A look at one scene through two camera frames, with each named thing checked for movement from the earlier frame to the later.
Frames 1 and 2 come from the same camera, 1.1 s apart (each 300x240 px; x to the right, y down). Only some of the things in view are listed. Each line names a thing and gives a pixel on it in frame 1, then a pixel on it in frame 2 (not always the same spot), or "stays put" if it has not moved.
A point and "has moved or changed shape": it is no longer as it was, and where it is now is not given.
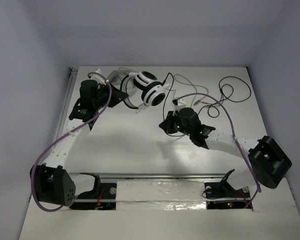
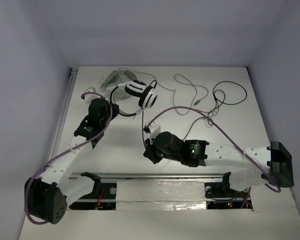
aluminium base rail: x=158 y=176 stays put
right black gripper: x=167 y=124 -> x=150 y=151
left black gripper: x=114 y=94 -> x=112 y=108
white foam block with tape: x=161 y=195 stays put
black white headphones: x=142 y=90 has moved or changed shape
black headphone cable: x=171 y=92 -> x=205 y=117
